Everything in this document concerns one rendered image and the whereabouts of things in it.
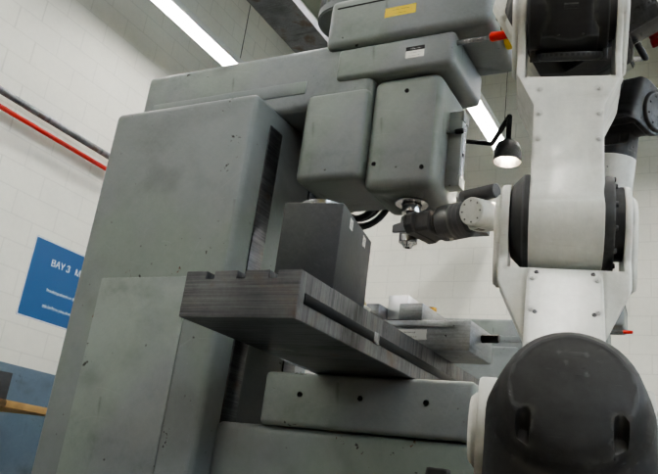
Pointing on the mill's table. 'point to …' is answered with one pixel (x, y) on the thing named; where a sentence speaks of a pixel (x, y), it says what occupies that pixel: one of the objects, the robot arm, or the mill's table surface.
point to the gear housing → (416, 64)
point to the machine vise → (445, 337)
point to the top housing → (425, 20)
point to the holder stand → (325, 246)
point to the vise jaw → (418, 312)
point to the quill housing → (410, 142)
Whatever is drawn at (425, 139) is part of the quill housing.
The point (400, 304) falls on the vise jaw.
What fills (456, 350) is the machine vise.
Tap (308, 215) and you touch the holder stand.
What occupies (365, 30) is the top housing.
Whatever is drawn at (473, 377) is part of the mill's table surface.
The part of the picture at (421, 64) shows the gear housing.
